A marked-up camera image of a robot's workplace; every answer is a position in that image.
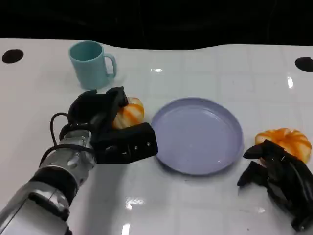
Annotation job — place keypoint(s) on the black table grommet hole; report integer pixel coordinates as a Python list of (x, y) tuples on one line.
[(12, 56), (305, 64)]

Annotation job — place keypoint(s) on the lilac plate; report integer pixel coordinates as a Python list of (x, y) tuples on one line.
[(198, 137)]

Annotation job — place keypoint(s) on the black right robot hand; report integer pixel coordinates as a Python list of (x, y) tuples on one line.
[(288, 181)]

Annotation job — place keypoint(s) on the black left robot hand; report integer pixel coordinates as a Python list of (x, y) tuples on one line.
[(93, 107)]

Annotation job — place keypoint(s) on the orange white toy bread roll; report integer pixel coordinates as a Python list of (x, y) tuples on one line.
[(132, 112), (291, 139)]

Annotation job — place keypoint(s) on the pale green mug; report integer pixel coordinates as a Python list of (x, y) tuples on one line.
[(89, 69)]

